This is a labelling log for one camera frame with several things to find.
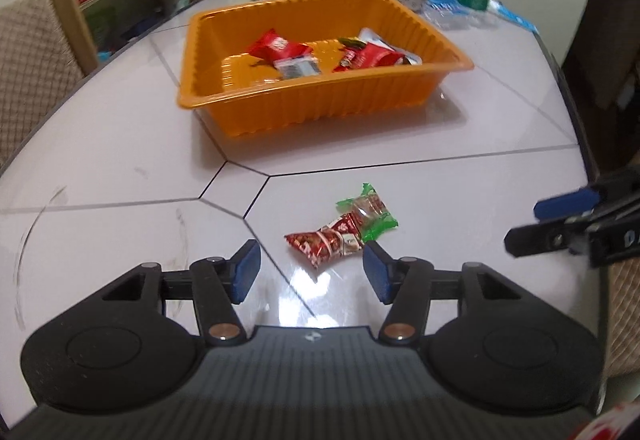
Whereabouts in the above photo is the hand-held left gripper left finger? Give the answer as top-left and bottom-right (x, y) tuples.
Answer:
(102, 239), (262, 347)

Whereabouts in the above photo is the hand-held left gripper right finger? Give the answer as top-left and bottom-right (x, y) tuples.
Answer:
(362, 240), (524, 346)

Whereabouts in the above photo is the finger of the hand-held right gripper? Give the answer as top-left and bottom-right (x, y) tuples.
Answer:
(503, 212), (596, 257)
(533, 187), (601, 220)

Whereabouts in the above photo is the red brown candy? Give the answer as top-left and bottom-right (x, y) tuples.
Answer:
(284, 213), (366, 270)

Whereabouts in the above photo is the orange plastic tray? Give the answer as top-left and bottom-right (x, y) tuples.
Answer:
(177, 0), (475, 140)

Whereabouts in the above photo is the red snack packet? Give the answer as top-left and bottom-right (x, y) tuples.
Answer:
(331, 42), (406, 73)
(248, 29), (314, 66)

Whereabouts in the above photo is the silver green snack packet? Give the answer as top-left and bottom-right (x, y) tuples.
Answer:
(337, 27), (424, 66)

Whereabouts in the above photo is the green yellow wrapped candy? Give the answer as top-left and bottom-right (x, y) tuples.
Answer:
(335, 181), (400, 244)

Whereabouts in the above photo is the quilted beige chair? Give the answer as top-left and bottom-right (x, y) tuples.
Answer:
(0, 0), (84, 171)
(600, 265), (640, 382)

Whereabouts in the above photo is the dark wooden cabinet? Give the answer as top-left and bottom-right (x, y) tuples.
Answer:
(560, 0), (640, 167)

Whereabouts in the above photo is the blue flat packet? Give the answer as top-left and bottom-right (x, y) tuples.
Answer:
(492, 0), (541, 36)

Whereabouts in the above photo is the red white clothing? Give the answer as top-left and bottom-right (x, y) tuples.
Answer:
(570, 402), (640, 440)

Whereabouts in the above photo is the clear plastic wrapper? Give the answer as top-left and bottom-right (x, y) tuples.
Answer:
(425, 3), (501, 30)

